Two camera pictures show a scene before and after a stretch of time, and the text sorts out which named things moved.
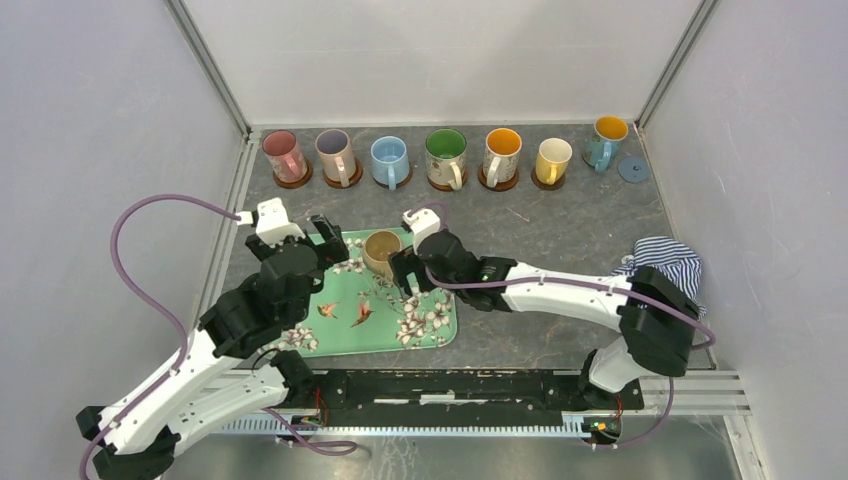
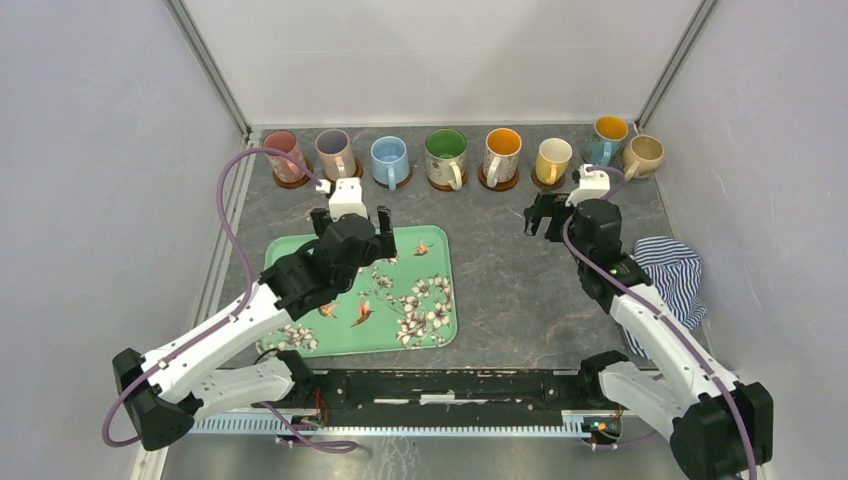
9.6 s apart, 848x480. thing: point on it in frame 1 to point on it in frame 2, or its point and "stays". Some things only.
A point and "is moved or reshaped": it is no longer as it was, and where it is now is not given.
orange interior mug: [503, 147] stays
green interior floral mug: [445, 150] stays
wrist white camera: [422, 222] to [594, 185]
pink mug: [284, 157] stays
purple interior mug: [336, 154] stays
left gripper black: [334, 250] to [383, 243]
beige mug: [377, 247] is moved or reshaped
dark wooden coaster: [546, 186] stays
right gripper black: [402, 264] to [546, 205]
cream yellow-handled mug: [553, 159] stays
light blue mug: [389, 159] stays
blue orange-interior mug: [601, 147] stays
